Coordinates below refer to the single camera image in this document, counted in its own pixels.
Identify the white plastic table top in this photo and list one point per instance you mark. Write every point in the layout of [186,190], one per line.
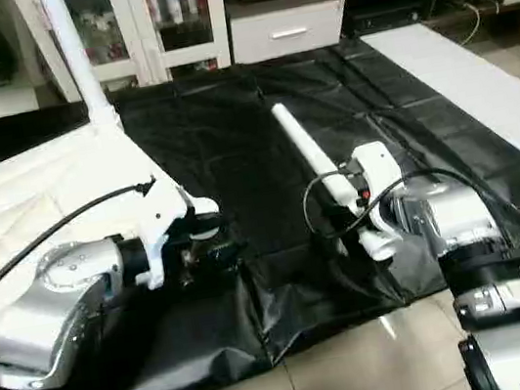
[8,225]

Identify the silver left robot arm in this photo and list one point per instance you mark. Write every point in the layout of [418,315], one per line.
[52,317]

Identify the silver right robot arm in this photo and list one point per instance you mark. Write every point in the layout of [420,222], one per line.
[465,242]

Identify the black plastic mat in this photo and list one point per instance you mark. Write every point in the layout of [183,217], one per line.
[262,145]

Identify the white drawer unit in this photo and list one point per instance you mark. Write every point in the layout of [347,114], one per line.
[289,32]

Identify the white glass door cabinet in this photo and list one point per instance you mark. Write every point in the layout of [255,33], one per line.
[145,30]

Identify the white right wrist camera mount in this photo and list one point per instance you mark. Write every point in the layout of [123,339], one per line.
[376,177]

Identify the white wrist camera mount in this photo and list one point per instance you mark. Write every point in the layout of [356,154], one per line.
[161,225]
[376,177]

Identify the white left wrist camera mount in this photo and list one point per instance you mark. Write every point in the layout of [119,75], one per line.
[161,225]

